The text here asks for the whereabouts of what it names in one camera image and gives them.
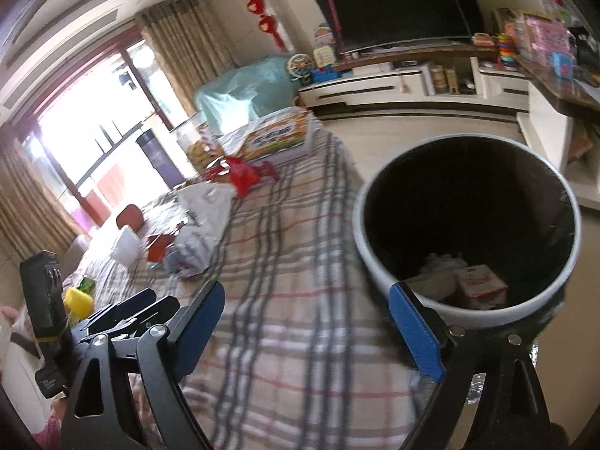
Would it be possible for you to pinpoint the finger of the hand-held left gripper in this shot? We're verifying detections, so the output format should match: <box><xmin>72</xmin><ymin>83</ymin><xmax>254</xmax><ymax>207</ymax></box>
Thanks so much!
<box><xmin>84</xmin><ymin>287</ymin><xmax>158</xmax><ymax>327</ymax></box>
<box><xmin>77</xmin><ymin>296</ymin><xmax>180</xmax><ymax>341</ymax></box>

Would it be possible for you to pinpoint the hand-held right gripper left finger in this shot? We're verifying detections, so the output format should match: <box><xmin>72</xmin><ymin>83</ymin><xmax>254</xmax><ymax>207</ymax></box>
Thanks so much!
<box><xmin>58</xmin><ymin>280</ymin><xmax>226</xmax><ymax>450</ymax></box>

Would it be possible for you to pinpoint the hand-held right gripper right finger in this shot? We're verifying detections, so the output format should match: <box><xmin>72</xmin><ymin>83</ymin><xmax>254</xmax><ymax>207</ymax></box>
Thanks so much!
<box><xmin>388</xmin><ymin>281</ymin><xmax>570</xmax><ymax>450</ymax></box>

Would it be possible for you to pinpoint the white rimmed black trash bin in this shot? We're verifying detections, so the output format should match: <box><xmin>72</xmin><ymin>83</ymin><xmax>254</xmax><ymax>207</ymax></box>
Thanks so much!
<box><xmin>352</xmin><ymin>133</ymin><xmax>583</xmax><ymax>330</ymax></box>

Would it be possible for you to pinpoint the red foil snack wrapper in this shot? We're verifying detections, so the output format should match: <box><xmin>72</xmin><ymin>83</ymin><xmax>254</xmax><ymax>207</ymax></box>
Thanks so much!
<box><xmin>205</xmin><ymin>156</ymin><xmax>282</xmax><ymax>198</ymax></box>

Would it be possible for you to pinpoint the person's left forearm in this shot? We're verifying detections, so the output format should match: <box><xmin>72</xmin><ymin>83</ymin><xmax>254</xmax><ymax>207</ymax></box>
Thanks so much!
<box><xmin>0</xmin><ymin>307</ymin><xmax>62</xmax><ymax>450</ymax></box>

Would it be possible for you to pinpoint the small yellow block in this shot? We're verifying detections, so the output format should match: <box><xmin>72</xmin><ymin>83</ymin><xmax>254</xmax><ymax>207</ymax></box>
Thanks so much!
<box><xmin>63</xmin><ymin>287</ymin><xmax>95</xmax><ymax>324</ymax></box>

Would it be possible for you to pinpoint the crumpled white plastic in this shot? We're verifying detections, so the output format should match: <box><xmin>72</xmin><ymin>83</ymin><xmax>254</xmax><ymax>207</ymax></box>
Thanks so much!
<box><xmin>417</xmin><ymin>252</ymin><xmax>466</xmax><ymax>302</ymax></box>

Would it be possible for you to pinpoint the small red wrapper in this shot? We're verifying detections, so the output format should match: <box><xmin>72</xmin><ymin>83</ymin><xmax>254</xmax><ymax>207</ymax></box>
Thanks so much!
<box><xmin>145</xmin><ymin>234</ymin><xmax>177</xmax><ymax>264</ymax></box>

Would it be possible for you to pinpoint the clear bubble wrap sheet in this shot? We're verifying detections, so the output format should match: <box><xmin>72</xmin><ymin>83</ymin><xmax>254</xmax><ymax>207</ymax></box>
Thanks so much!
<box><xmin>419</xmin><ymin>368</ymin><xmax>491</xmax><ymax>406</ymax></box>

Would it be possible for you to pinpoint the small white red carton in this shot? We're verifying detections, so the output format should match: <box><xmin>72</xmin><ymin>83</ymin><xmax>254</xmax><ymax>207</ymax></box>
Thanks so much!
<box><xmin>454</xmin><ymin>265</ymin><xmax>510</xmax><ymax>311</ymax></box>

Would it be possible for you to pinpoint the reddish brown round object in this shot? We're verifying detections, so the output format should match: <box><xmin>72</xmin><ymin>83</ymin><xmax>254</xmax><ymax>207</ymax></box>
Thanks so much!
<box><xmin>117</xmin><ymin>203</ymin><xmax>144</xmax><ymax>233</ymax></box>

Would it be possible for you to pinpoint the white plastic bag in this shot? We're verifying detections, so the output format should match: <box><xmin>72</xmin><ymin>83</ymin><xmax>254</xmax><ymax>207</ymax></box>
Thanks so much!
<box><xmin>164</xmin><ymin>182</ymin><xmax>238</xmax><ymax>279</ymax></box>

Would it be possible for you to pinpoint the beige curtain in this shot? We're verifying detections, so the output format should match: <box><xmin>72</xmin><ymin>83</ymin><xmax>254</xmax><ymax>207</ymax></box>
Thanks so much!
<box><xmin>136</xmin><ymin>0</ymin><xmax>236</xmax><ymax>105</ymax></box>
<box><xmin>0</xmin><ymin>138</ymin><xmax>93</xmax><ymax>245</ymax></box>

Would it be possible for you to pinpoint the dark purple bin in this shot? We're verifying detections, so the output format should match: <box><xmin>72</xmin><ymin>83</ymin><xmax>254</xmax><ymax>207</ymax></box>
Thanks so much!
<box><xmin>135</xmin><ymin>126</ymin><xmax>177</xmax><ymax>185</ymax></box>

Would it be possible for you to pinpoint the balcony glass door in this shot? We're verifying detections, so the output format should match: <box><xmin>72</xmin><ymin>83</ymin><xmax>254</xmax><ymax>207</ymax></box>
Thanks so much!
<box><xmin>25</xmin><ymin>37</ymin><xmax>198</xmax><ymax>227</ymax></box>

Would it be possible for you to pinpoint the colourful printed cardboard box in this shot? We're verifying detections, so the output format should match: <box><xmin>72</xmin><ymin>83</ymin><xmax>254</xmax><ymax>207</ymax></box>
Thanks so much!
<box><xmin>218</xmin><ymin>107</ymin><xmax>315</xmax><ymax>166</ymax></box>

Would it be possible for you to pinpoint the teal dust cover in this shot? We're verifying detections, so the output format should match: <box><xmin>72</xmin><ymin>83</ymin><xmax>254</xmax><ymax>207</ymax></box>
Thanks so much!
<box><xmin>194</xmin><ymin>55</ymin><xmax>301</xmax><ymax>125</ymax></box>

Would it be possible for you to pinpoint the white tv cabinet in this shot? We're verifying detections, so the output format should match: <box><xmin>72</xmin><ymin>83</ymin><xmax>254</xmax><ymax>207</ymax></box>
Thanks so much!
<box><xmin>297</xmin><ymin>40</ymin><xmax>533</xmax><ymax>114</ymax></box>

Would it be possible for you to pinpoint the marble top coffee table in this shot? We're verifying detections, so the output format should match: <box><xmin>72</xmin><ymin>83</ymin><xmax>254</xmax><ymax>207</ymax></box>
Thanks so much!
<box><xmin>514</xmin><ymin>54</ymin><xmax>600</xmax><ymax>209</ymax></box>

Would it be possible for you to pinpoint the small white fan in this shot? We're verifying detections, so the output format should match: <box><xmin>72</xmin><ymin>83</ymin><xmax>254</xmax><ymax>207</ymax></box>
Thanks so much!
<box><xmin>287</xmin><ymin>54</ymin><xmax>314</xmax><ymax>86</ymax></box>

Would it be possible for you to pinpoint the yellow toy box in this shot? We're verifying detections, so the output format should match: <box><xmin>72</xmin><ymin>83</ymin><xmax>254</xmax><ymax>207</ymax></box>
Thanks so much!
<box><xmin>312</xmin><ymin>46</ymin><xmax>336</xmax><ymax>69</ymax></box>

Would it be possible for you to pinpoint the colourful stacking rings toy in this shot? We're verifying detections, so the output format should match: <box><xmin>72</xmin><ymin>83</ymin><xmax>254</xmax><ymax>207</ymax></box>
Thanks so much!
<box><xmin>496</xmin><ymin>33</ymin><xmax>517</xmax><ymax>69</ymax></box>

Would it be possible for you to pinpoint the blue pink toy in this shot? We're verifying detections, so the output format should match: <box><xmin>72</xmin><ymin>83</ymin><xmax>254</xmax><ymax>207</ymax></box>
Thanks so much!
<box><xmin>550</xmin><ymin>51</ymin><xmax>577</xmax><ymax>78</ymax></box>

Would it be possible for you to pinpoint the pink plastic storage box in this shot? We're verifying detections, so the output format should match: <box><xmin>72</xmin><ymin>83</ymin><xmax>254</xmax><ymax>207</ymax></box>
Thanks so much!
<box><xmin>517</xmin><ymin>13</ymin><xmax>575</xmax><ymax>58</ymax></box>

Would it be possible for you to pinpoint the red heart hanging decoration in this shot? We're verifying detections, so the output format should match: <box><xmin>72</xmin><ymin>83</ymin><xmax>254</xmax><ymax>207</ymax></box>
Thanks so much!
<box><xmin>227</xmin><ymin>0</ymin><xmax>287</xmax><ymax>50</ymax></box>

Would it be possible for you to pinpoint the black flat television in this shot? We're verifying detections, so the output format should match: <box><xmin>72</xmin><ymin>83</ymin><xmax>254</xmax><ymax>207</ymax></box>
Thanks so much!
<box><xmin>308</xmin><ymin>0</ymin><xmax>486</xmax><ymax>53</ymax></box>

